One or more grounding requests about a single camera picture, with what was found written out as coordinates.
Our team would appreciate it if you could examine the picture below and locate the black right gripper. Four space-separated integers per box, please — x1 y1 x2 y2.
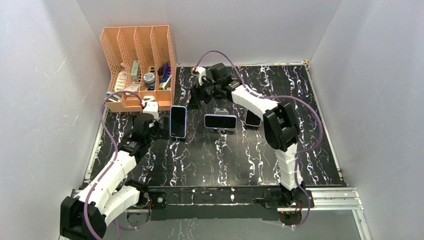
186 77 221 111

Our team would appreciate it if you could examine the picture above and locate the phone with blue case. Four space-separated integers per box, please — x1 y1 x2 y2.
169 105 187 139

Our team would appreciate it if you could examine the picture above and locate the phone with lilac case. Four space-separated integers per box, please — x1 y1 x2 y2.
204 114 238 130

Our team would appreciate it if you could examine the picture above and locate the phone with pink case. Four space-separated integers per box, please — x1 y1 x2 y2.
244 110 262 128

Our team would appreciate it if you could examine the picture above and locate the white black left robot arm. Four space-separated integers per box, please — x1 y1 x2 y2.
59 113 166 240

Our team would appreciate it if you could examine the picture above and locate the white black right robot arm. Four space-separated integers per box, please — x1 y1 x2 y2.
190 63 304 207

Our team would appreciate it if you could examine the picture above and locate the round tin blue white label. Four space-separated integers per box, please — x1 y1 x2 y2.
143 72 156 90

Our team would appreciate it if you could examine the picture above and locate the teal bordered item beside organizer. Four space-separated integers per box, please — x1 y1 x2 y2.
106 91 122 102

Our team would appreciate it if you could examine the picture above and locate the green white small box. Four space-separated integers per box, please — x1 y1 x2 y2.
130 60 140 82

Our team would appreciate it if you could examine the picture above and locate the white paper card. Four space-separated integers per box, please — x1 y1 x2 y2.
113 71 127 92

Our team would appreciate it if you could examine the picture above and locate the orange plastic file organizer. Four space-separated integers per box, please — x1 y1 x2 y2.
100 25 177 111

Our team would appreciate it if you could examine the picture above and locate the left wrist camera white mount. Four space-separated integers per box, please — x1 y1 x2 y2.
140 100 160 121

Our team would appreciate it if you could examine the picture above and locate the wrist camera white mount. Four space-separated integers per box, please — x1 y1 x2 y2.
140 100 160 121
192 66 206 86

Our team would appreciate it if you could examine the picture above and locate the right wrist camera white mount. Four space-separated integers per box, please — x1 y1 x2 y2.
192 66 206 86

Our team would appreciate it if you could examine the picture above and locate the blue handled tool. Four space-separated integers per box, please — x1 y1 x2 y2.
158 63 171 83

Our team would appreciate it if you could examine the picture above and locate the aluminium frame rail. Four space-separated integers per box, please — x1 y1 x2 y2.
58 188 373 240

